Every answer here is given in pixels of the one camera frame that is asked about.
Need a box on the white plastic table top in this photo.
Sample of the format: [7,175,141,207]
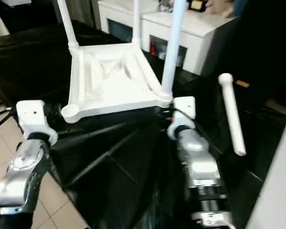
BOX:
[61,42,174,124]

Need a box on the white plastic table leg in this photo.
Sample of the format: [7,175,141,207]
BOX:
[218,73,247,157]
[56,0,81,51]
[161,0,187,105]
[133,0,143,47]

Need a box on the black work mat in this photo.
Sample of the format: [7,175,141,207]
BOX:
[0,20,286,229]

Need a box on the white sideboard cabinet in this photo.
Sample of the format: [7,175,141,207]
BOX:
[97,0,240,76]

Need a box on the grey curtain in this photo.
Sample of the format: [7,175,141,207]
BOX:
[66,0,102,31]

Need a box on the dark clutter on cabinet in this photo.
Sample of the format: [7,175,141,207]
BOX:
[158,0,174,11]

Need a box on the small framed picture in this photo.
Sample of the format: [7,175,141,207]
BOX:
[188,0,207,12]

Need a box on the beige plush toy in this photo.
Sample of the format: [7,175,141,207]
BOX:
[208,0,236,18]

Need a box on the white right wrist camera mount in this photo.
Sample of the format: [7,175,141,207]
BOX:
[166,96,196,140]

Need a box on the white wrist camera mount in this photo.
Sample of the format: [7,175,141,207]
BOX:
[15,100,59,146]
[166,96,196,140]

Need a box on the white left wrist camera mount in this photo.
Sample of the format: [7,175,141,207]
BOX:
[15,100,59,146]

